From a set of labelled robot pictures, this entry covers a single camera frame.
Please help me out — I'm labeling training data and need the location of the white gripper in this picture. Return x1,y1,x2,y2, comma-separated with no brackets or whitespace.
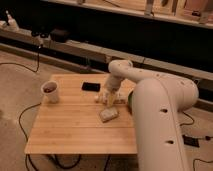
104,75,121,106

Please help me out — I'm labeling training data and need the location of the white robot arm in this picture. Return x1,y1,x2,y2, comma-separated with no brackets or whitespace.
105,60,199,171

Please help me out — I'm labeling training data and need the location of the white sponge block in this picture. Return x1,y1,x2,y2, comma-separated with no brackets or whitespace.
99,107,119,122

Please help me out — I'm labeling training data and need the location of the green bowl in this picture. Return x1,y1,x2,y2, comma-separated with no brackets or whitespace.
128,91,133,113

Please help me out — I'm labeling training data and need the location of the black phone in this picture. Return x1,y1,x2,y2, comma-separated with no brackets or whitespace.
82,82,100,92

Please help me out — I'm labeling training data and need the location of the wooden table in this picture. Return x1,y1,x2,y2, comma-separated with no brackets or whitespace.
25,74,136,155

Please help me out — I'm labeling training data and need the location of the white paper cup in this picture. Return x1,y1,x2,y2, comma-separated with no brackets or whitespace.
41,81,59,103

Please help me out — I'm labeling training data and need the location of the dark box on ledge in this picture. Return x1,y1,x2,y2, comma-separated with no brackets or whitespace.
50,29,69,43

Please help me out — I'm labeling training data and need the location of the black power adapter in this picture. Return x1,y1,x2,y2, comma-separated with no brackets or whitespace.
183,136,199,147

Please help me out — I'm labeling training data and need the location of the black floor cable left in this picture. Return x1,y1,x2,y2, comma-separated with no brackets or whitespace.
18,102,42,171

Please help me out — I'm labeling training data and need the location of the black cable right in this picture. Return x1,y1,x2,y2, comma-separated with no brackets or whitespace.
179,111,213,171

